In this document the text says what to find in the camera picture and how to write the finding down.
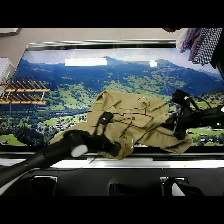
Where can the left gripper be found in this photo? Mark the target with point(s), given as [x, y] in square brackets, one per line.
[106, 146]

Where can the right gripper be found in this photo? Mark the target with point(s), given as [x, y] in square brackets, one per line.
[181, 123]

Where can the olive green shirt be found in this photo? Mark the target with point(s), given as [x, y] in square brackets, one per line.
[143, 115]

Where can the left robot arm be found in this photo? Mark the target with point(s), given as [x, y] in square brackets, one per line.
[50, 155]

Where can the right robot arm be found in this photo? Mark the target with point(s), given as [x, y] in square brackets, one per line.
[210, 119]

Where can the brown clothes hanger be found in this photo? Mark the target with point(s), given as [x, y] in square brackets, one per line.
[28, 90]
[23, 102]

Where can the purple garment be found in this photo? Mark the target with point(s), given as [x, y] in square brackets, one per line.
[191, 40]

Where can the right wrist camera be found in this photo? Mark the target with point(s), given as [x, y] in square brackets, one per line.
[180, 97]

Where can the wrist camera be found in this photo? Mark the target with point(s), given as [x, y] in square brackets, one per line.
[106, 117]
[180, 97]

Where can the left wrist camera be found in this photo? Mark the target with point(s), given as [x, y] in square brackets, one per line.
[106, 117]

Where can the silver frame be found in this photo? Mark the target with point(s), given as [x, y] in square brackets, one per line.
[133, 163]

